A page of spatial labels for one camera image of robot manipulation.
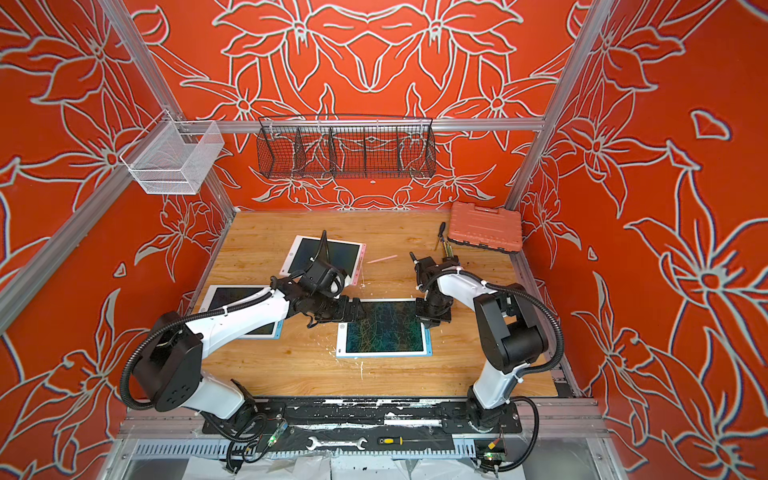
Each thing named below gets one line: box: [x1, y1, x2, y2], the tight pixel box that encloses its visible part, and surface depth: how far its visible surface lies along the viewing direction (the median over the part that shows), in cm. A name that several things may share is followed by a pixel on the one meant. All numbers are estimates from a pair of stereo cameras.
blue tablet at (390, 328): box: [336, 298, 433, 359], surface depth 89 cm
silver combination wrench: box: [306, 437, 368, 451], surface depth 71 cm
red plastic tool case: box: [448, 201, 523, 253], surface depth 110 cm
